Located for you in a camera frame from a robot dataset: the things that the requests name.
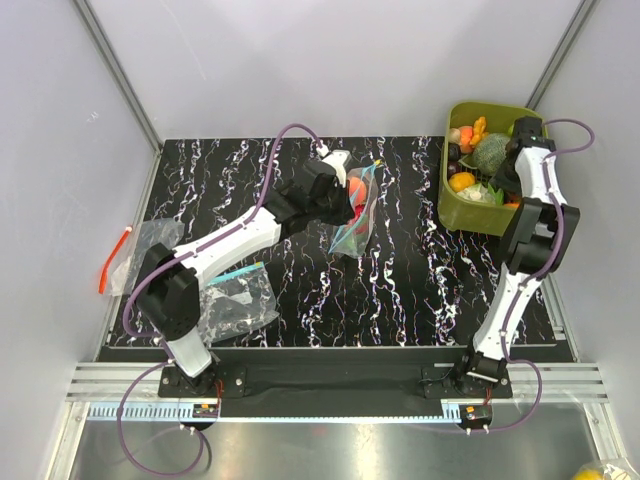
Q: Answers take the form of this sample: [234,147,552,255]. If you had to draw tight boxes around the red dragon fruit toy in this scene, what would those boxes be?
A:
[350,204,374,242]

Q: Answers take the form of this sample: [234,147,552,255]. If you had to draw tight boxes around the clear bag teal zipper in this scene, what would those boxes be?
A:
[329,160,382,258]

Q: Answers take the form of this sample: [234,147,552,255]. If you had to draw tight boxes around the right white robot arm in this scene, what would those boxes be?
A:
[450,116,580,397]

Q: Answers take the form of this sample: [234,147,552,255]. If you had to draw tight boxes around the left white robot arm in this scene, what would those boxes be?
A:
[131,150,354,396]

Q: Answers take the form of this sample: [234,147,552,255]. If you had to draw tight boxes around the clear bag on stack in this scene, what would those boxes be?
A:
[198,262,279,345]

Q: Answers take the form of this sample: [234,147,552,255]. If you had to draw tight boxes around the clear bag orange zipper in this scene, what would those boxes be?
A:
[98,218,185,297]

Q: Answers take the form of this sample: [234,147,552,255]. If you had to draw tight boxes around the white cauliflower toy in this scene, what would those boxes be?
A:
[457,183,495,205]

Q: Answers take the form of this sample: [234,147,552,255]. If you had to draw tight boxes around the green cantaloupe melon toy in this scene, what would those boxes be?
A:
[472,133,511,176]

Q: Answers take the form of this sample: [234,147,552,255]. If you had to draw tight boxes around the olive green plastic bin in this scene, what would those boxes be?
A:
[437,101,542,236]

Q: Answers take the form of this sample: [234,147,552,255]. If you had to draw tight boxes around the black marbled table mat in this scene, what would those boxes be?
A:
[145,136,499,347]

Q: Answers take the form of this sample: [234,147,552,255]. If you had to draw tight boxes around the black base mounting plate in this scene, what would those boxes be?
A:
[159,347,513,399]

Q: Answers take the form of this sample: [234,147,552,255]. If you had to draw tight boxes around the yellow lemon toy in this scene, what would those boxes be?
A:
[572,467,605,480]

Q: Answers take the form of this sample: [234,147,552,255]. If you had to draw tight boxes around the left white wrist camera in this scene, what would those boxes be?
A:
[316,145,352,187]

